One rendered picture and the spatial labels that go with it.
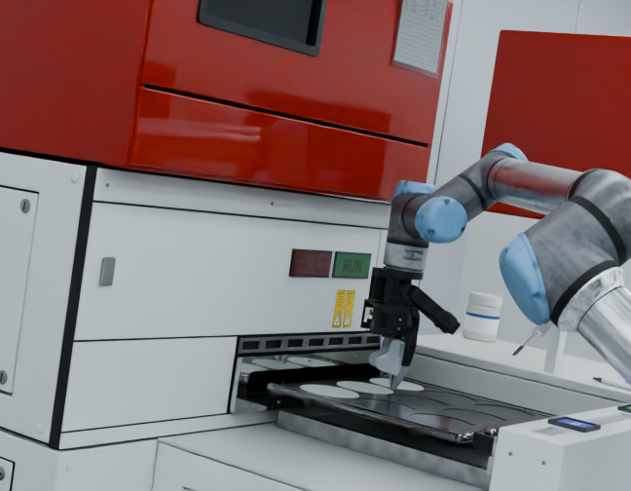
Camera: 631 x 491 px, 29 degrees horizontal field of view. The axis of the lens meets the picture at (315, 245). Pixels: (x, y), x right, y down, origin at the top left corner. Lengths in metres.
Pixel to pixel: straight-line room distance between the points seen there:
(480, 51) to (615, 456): 4.03
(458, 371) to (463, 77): 3.36
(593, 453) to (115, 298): 0.70
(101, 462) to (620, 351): 0.76
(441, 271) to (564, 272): 3.98
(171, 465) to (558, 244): 0.68
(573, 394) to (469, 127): 3.54
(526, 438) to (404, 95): 0.81
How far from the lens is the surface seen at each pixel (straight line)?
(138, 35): 1.70
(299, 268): 2.10
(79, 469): 1.80
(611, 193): 1.70
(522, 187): 1.92
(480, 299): 2.54
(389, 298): 2.12
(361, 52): 2.10
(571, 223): 1.66
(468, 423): 1.98
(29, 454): 1.81
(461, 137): 5.58
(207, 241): 1.90
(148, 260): 1.81
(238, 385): 2.01
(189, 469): 1.87
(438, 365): 2.31
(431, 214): 1.98
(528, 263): 1.63
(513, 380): 2.24
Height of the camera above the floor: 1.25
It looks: 3 degrees down
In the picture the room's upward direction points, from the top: 8 degrees clockwise
